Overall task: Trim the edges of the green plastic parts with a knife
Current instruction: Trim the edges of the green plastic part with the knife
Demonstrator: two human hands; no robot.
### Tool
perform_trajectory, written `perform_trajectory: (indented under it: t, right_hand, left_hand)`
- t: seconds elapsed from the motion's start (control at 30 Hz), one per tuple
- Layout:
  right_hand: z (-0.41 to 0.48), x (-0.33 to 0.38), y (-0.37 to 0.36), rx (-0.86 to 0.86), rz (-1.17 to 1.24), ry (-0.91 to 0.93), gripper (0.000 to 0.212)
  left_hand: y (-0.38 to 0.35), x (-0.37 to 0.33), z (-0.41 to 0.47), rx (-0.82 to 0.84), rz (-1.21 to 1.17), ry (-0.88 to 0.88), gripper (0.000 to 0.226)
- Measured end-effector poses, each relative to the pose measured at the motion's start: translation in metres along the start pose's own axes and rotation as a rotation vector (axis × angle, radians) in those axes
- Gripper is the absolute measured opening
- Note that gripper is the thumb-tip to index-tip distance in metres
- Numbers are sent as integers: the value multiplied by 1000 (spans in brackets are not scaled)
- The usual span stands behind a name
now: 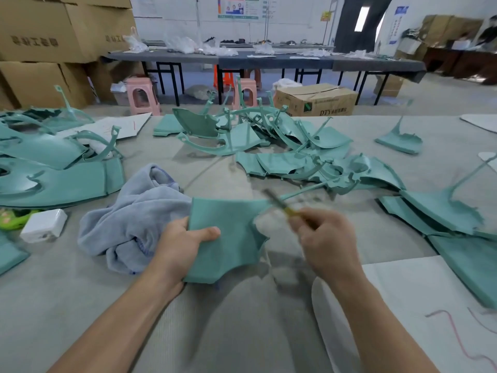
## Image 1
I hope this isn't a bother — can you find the person's right hand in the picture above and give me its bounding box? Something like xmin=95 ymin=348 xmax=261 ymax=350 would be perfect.
xmin=289 ymin=207 xmax=366 ymax=288

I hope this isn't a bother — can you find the person's left hand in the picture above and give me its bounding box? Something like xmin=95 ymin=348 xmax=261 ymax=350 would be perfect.
xmin=146 ymin=217 xmax=222 ymax=302

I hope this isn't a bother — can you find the single green plastic part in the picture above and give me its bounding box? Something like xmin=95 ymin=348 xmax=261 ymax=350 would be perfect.
xmin=183 ymin=181 xmax=329 ymax=285

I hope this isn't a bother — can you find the grey-blue wiping cloth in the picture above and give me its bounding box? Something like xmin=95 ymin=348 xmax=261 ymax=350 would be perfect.
xmin=78 ymin=164 xmax=193 ymax=275

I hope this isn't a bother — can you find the yellow-handled deburring knife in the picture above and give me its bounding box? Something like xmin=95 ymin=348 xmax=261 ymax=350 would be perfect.
xmin=262 ymin=190 xmax=300 ymax=221

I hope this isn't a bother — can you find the brown cardboard box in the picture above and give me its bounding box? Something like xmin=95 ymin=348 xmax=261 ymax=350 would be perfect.
xmin=272 ymin=83 xmax=358 ymax=117

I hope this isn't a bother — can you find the pile of green plastic parts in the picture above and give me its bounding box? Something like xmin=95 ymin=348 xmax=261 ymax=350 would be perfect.
xmin=0 ymin=83 xmax=497 ymax=309

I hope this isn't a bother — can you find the stack of brown cardboard boxes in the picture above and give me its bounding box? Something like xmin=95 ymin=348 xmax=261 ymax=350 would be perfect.
xmin=0 ymin=0 xmax=139 ymax=111

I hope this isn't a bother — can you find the person's left forearm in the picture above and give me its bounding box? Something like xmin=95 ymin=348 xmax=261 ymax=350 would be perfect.
xmin=48 ymin=276 xmax=183 ymax=373

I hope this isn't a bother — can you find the person's right forearm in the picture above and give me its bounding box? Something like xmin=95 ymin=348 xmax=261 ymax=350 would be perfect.
xmin=330 ymin=271 xmax=440 ymax=373

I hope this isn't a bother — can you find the white foam sheet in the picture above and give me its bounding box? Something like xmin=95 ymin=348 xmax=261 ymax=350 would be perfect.
xmin=460 ymin=113 xmax=497 ymax=134
xmin=312 ymin=254 xmax=497 ymax=373

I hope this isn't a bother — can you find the white power adapter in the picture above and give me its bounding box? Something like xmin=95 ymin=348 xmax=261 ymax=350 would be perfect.
xmin=20 ymin=209 xmax=68 ymax=244

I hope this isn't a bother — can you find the white paper sheet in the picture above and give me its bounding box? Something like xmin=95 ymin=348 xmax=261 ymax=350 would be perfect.
xmin=58 ymin=112 xmax=152 ymax=143

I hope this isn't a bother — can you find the pink plastic stool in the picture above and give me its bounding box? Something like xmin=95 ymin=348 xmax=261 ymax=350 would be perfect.
xmin=126 ymin=77 xmax=162 ymax=116
xmin=233 ymin=78 xmax=259 ymax=109

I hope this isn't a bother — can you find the green and yellow gadget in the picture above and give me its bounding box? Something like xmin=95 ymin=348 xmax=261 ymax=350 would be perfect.
xmin=0 ymin=208 xmax=38 ymax=232

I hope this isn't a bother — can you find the orange object under table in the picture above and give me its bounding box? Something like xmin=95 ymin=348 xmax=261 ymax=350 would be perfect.
xmin=213 ymin=64 xmax=235 ymax=92

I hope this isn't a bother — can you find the long grey work table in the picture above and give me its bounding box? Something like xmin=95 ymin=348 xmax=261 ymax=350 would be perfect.
xmin=103 ymin=49 xmax=427 ymax=106

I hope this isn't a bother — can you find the heap of clear plastic bags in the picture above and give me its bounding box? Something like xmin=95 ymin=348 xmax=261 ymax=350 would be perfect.
xmin=123 ymin=33 xmax=240 ymax=58

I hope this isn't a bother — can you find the dark door with window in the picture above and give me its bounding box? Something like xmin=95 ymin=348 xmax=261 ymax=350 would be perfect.
xmin=334 ymin=0 xmax=394 ymax=53

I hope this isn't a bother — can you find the colourful wall poster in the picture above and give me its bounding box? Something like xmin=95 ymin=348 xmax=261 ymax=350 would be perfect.
xmin=217 ymin=0 xmax=261 ymax=20

